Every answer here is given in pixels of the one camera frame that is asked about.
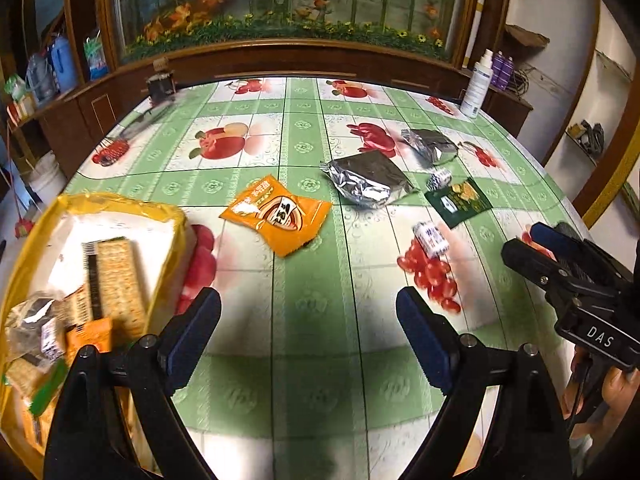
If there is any large silver foil snack packet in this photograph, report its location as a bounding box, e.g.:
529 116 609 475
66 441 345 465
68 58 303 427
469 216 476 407
320 152 421 209

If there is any grey water jug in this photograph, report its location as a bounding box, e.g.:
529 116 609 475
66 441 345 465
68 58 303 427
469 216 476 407
25 52 56 106

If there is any green white bag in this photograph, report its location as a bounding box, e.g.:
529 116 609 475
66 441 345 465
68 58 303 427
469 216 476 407
4 74 28 101

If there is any large orange snack packet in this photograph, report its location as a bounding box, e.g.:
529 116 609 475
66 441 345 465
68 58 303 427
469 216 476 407
220 174 332 259

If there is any glass display with artificial flowers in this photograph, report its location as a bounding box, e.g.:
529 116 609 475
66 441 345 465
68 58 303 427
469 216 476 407
102 0 468 63

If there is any yellow red box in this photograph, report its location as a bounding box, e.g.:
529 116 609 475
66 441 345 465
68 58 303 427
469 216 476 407
7 97 38 123

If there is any cracker packet with black strip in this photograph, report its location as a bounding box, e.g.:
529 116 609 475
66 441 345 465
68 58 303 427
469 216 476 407
82 237 148 346

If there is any green fruit print tablecloth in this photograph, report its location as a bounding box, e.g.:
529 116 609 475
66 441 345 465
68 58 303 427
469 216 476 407
60 76 616 480

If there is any cracker packet with green ends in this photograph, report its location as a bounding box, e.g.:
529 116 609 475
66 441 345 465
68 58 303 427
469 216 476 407
5 357 68 416

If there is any dark shelf clutter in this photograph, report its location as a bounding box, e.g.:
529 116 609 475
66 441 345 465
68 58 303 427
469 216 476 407
567 120 606 153

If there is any small cracker packet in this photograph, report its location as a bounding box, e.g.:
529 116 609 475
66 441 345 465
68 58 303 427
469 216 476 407
62 285 93 326

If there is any blue thermos jug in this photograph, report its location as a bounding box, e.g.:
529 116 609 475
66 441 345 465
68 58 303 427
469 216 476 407
47 32 80 92

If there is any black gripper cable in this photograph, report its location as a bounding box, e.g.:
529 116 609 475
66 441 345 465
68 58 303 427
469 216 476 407
567 357 588 441

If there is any small black device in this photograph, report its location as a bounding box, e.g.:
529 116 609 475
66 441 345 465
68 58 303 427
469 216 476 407
146 59 177 103

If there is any white spray bottle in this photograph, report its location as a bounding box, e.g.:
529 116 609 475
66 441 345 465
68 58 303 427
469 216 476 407
460 49 493 120

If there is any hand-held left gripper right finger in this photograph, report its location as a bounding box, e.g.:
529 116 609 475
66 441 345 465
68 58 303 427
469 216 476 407
395 286 573 480

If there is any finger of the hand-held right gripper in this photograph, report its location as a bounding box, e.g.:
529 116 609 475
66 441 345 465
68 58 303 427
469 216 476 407
530 221 616 281
501 237 576 293

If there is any white plastic bucket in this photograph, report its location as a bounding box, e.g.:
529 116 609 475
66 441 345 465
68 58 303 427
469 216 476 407
27 150 68 203

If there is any small silver foil snack packet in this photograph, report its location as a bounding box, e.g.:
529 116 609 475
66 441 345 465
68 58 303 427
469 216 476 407
400 128 458 163

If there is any dark green snack packet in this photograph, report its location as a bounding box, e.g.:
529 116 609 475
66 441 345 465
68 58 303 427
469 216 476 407
424 177 495 229

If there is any small orange snack packet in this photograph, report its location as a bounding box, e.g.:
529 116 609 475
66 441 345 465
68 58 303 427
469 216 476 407
65 317 115 356

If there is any red broom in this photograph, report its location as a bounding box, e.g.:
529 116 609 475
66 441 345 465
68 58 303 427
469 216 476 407
5 125 36 238

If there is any person's right hand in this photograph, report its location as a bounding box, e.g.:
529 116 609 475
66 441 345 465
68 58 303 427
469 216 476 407
562 350 640 418

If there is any green blue plastic bag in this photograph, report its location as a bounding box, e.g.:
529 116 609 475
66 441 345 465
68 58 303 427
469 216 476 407
82 35 110 81

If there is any red mesh long-handled utensil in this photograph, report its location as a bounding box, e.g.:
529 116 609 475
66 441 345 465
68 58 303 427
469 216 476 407
92 105 173 167

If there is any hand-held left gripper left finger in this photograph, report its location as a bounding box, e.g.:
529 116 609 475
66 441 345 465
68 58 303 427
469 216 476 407
44 286 222 480

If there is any yellow-rimmed white foam box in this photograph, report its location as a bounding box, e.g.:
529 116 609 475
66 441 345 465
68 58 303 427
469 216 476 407
0 191 188 480

